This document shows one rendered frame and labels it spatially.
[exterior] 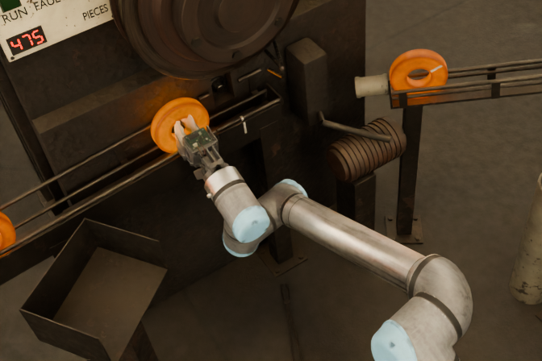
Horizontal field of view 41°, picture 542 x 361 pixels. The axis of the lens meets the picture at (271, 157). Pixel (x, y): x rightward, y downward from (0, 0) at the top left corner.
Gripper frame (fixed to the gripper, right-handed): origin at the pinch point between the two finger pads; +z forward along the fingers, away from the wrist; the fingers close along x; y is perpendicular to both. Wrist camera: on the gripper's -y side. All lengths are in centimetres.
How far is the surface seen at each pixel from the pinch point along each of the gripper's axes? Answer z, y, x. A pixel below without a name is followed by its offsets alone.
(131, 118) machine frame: 6.0, 1.4, 10.4
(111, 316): -34, -8, 37
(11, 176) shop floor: 68, -98, 44
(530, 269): -74, -40, -74
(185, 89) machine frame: 6.3, 2.3, -5.4
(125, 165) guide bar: -0.2, -8.2, 16.4
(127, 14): 6.3, 38.1, 6.2
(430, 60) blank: -20, 5, -65
